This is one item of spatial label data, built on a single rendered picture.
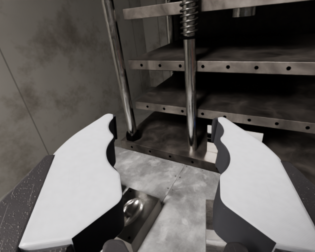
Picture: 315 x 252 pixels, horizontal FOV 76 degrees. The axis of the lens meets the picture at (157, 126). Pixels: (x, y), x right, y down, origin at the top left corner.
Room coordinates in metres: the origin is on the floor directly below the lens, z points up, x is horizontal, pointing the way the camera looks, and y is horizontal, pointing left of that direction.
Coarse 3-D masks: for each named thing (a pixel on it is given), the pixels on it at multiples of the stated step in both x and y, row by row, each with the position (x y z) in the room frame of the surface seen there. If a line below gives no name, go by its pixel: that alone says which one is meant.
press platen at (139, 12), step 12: (204, 0) 0.98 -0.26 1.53; (216, 0) 0.95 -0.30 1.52; (228, 0) 0.93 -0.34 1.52; (240, 0) 0.90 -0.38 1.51; (252, 0) 0.88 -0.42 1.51; (264, 0) 0.86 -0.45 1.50; (276, 0) 0.84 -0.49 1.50; (288, 0) 0.82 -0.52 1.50; (300, 0) 0.80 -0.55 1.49; (132, 12) 1.18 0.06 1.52; (144, 12) 1.14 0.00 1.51; (156, 12) 1.10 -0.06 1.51; (168, 12) 1.07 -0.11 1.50; (180, 12) 1.04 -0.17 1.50
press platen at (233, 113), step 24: (216, 72) 1.58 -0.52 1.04; (144, 96) 1.24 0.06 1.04; (168, 96) 1.19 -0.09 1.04; (216, 96) 1.10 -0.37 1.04; (240, 96) 1.06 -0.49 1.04; (264, 96) 1.02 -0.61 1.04; (288, 96) 0.98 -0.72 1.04; (312, 96) 0.95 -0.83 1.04; (240, 120) 0.85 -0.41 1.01; (264, 120) 0.80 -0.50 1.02; (288, 120) 0.75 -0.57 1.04; (312, 120) 0.72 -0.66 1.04
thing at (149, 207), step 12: (132, 192) 0.60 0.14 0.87; (132, 204) 0.56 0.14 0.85; (144, 204) 0.54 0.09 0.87; (156, 204) 0.53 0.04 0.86; (132, 216) 0.51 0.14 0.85; (144, 216) 0.48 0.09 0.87; (156, 216) 0.52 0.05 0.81; (132, 228) 0.44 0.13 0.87; (144, 228) 0.45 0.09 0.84; (132, 240) 0.40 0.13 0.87
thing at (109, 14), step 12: (108, 0) 1.14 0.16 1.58; (168, 0) 1.71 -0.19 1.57; (108, 12) 1.14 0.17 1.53; (108, 24) 1.14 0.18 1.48; (168, 24) 1.71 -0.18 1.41; (108, 36) 1.15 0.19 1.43; (168, 36) 1.72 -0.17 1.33; (120, 48) 1.15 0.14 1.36; (120, 60) 1.14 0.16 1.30; (120, 72) 1.14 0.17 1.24; (120, 84) 1.14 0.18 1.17; (120, 96) 1.16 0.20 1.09; (132, 108) 1.16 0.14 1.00; (132, 120) 1.14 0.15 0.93; (132, 132) 1.14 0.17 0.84
